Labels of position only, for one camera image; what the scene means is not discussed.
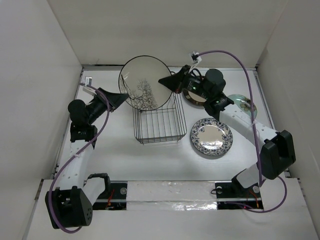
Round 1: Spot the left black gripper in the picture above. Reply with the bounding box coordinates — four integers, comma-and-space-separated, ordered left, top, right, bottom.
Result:
86, 87, 129, 125

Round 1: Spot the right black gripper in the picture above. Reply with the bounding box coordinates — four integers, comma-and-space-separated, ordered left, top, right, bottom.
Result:
158, 65, 211, 101

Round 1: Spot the tree pattern cream plate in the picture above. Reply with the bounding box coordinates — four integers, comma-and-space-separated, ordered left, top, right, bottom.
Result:
118, 55, 172, 111

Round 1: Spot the teal flower plate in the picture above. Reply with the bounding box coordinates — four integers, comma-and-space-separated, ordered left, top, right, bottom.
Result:
227, 94, 252, 116

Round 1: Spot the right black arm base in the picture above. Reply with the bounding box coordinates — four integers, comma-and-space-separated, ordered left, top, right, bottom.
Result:
210, 181, 264, 210

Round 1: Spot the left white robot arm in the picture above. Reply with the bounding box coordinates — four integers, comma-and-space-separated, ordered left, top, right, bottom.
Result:
45, 87, 129, 234

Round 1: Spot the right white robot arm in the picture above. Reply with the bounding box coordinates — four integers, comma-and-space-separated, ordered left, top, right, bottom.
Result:
158, 65, 296, 197

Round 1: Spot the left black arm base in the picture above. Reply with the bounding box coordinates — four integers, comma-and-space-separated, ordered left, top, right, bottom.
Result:
93, 181, 128, 211

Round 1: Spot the black striped rim plate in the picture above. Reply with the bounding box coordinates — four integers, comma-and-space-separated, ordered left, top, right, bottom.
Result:
182, 89, 206, 107

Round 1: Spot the blue floral pattern plate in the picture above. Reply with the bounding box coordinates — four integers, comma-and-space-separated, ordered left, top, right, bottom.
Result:
190, 118, 234, 157

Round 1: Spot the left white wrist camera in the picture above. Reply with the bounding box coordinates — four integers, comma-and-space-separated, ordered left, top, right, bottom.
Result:
79, 76, 97, 97

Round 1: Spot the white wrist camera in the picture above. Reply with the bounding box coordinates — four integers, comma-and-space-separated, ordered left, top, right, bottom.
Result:
189, 51, 202, 64
79, 76, 97, 97

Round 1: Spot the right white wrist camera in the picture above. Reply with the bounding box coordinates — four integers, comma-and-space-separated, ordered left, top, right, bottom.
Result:
189, 51, 202, 64

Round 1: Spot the grey wire dish rack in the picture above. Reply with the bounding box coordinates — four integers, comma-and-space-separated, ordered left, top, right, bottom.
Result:
132, 92, 187, 145

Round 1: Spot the metal rail bar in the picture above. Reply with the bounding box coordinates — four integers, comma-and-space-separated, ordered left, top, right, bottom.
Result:
96, 198, 262, 203

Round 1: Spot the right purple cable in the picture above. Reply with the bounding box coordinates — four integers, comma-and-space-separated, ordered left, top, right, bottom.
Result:
197, 50, 288, 213

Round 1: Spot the purple cable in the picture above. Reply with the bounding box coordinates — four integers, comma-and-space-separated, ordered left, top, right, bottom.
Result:
197, 50, 288, 213
48, 83, 111, 234

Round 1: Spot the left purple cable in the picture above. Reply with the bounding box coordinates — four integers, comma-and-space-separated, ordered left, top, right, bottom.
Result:
48, 83, 111, 234

